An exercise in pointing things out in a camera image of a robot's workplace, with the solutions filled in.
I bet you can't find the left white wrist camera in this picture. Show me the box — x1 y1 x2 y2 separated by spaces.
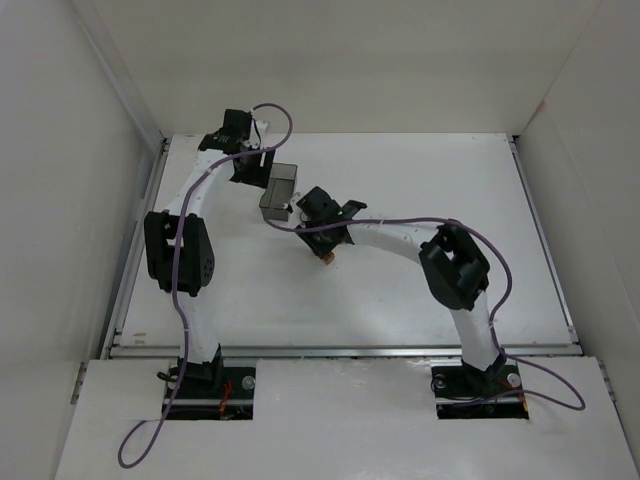
245 117 270 150

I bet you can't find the aluminium right rail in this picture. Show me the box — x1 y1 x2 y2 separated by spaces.
507 136 584 355

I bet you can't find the aluminium left rail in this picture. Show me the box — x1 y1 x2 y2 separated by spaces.
94 138 170 360

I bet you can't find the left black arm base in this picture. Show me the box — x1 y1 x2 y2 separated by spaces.
167 366 256 421

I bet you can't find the aluminium rail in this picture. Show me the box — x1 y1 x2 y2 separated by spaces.
94 138 170 360
507 136 584 355
108 343 584 359

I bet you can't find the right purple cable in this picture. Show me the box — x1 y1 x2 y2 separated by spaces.
263 215 587 412

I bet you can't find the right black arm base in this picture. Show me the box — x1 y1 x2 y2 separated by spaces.
430 362 529 420

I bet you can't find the striped brown wood block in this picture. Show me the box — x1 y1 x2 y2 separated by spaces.
321 253 335 264

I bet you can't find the purple cable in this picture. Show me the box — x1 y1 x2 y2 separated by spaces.
116 102 294 470
263 215 587 412

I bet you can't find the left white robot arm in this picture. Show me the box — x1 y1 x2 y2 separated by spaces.
143 122 275 386

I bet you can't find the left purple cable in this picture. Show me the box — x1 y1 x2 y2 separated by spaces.
116 102 294 470

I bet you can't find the smoky transparent plastic bin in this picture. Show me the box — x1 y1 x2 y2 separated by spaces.
259 163 298 221

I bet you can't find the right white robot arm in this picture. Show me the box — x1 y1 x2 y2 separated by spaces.
294 187 505 386

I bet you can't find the aluminium front rail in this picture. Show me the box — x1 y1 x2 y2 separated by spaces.
108 343 584 359

